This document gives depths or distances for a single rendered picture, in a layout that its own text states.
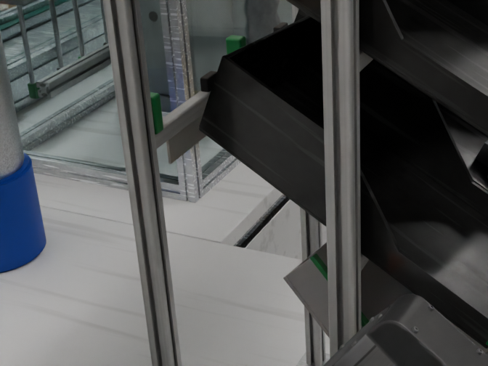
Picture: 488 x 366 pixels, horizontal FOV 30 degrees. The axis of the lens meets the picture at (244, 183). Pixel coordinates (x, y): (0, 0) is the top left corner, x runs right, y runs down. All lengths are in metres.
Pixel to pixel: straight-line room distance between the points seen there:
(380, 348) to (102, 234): 1.12
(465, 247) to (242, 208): 0.85
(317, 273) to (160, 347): 0.16
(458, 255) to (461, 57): 0.16
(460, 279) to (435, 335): 0.27
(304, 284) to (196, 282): 0.63
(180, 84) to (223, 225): 0.24
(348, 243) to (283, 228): 1.04
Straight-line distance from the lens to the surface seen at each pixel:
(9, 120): 1.40
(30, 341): 1.30
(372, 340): 0.44
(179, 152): 0.79
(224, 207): 1.56
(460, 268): 0.72
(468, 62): 0.66
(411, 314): 0.44
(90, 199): 1.64
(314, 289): 0.74
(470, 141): 0.88
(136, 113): 0.69
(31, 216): 1.46
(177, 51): 1.48
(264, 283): 1.35
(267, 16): 1.74
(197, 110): 0.78
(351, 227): 0.65
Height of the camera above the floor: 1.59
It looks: 27 degrees down
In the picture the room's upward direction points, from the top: 4 degrees counter-clockwise
